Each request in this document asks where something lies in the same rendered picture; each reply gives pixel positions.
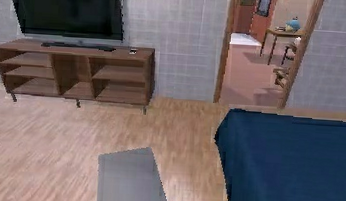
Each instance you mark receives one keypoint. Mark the brown wooden table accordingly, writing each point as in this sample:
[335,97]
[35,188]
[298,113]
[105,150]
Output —
[278,34]

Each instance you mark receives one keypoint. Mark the grey flat floor cloth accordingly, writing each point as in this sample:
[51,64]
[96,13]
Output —
[129,181]

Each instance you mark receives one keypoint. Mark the black television set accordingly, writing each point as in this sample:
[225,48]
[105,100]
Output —
[66,8]

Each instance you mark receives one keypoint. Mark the small black white remote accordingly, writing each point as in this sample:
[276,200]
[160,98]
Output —
[132,51]

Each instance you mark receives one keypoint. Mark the brown wooden television stand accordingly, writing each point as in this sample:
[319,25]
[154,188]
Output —
[76,72]

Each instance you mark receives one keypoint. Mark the orange room door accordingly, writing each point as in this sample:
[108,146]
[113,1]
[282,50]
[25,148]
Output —
[262,23]

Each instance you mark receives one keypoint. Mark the brown wooden chair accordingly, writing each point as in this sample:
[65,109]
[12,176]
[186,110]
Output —
[291,50]
[282,76]

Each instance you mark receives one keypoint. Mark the blue round pot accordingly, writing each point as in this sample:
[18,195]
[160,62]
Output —
[293,24]

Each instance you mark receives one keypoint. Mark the blue bed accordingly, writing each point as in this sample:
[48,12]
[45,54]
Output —
[293,169]

